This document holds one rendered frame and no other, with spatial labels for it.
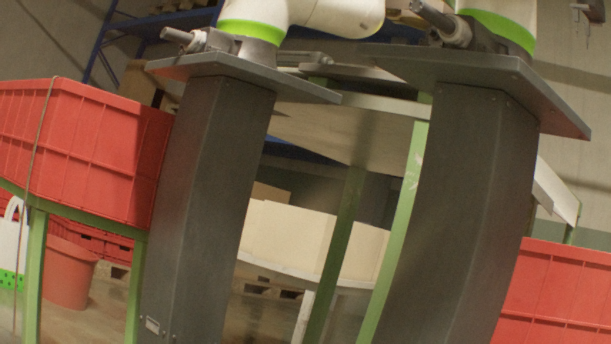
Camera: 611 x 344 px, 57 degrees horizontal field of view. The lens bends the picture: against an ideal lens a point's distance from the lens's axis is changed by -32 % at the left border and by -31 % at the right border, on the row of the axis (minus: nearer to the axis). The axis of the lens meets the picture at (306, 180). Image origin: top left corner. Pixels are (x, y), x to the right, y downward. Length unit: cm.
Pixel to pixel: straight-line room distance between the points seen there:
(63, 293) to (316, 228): 127
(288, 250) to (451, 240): 215
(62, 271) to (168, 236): 197
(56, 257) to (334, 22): 213
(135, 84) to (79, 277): 601
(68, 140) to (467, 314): 75
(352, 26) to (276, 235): 177
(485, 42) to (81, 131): 74
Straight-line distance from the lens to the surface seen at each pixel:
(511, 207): 84
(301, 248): 290
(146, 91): 915
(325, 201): 806
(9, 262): 308
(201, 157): 119
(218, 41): 122
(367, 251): 311
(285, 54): 170
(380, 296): 128
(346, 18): 129
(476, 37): 80
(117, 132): 130
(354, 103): 138
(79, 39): 1043
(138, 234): 140
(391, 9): 156
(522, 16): 88
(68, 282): 318
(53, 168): 122
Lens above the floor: 69
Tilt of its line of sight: 4 degrees up
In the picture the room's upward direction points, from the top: 14 degrees clockwise
